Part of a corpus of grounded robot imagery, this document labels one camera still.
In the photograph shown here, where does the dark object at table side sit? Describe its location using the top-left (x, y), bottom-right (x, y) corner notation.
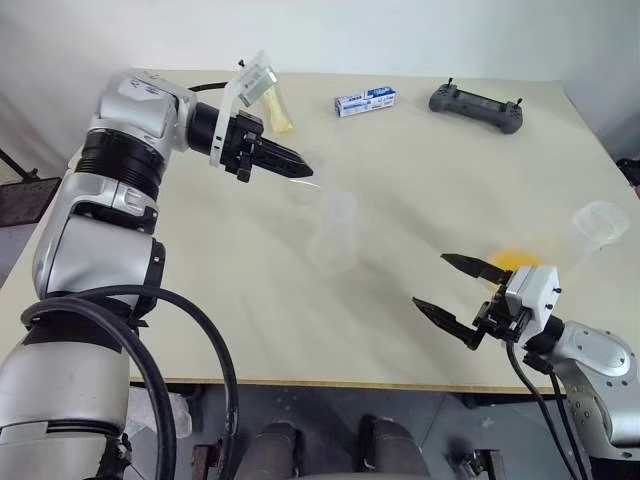
top-left (616, 156), bottom-right (640, 190)

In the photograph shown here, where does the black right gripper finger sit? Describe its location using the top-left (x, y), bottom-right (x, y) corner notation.
top-left (439, 252), bottom-right (516, 288)
top-left (411, 296), bottom-right (487, 352)

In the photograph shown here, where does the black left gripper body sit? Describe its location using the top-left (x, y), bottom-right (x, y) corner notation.
top-left (222, 112), bottom-right (266, 184)

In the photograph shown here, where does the dark rounded shape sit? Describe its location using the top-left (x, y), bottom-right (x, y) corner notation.
top-left (358, 413), bottom-right (432, 480)
top-left (248, 421), bottom-right (305, 480)

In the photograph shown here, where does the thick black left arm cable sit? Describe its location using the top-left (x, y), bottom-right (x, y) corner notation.
top-left (18, 284), bottom-right (240, 480)

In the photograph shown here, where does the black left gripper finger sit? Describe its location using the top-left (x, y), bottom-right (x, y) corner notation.
top-left (256, 152), bottom-right (315, 178)
top-left (259, 136), bottom-right (313, 170)

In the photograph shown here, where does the clear plastic cup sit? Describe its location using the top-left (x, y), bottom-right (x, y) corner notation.
top-left (568, 199), bottom-right (632, 274)

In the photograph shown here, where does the grey handheld remote controller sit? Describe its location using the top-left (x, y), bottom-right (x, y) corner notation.
top-left (427, 76), bottom-right (527, 136)

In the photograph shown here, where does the crumpled clear plastic bag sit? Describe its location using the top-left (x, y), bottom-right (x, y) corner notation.
top-left (123, 391), bottom-right (195, 442)

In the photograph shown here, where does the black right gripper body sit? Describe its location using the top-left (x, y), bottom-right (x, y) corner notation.
top-left (472, 284), bottom-right (527, 343)

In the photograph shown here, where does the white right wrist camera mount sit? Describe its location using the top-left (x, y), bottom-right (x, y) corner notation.
top-left (503, 264), bottom-right (562, 342)

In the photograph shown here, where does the thin black left camera cable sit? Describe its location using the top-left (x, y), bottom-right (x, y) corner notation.
top-left (186, 81), bottom-right (236, 94)

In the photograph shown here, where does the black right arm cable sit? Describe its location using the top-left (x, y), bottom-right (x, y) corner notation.
top-left (547, 367), bottom-right (594, 480)
top-left (504, 338), bottom-right (571, 480)

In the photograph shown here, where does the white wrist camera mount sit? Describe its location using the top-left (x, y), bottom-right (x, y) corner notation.
top-left (208, 49), bottom-right (280, 169)
top-left (503, 264), bottom-right (562, 342)

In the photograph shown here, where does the white box with blue print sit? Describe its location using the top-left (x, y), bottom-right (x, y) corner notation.
top-left (333, 85), bottom-right (400, 119)

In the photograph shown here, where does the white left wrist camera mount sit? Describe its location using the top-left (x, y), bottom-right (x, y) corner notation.
top-left (208, 49), bottom-right (280, 169)

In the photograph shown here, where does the clear cup with orange liquid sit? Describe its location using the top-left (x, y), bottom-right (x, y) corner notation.
top-left (485, 246), bottom-right (546, 282)

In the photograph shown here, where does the dark metal stand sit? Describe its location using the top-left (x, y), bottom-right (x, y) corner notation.
top-left (0, 146), bottom-right (63, 229)

